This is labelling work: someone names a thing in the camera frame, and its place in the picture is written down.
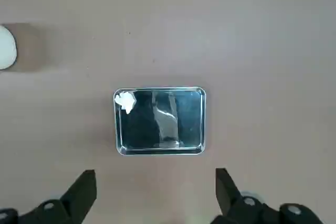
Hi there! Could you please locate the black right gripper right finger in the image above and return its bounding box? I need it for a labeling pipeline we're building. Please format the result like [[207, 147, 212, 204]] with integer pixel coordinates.
[[211, 167, 325, 224]]

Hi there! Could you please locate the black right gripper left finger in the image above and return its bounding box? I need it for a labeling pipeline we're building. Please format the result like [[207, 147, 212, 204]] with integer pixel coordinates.
[[0, 169, 97, 224]]

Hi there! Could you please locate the rectangular metal tray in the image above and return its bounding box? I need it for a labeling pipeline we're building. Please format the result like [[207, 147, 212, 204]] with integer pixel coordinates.
[[113, 86, 207, 157]]

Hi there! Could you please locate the white paper wad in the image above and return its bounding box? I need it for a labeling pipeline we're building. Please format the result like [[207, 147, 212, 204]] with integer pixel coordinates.
[[114, 91, 137, 115]]

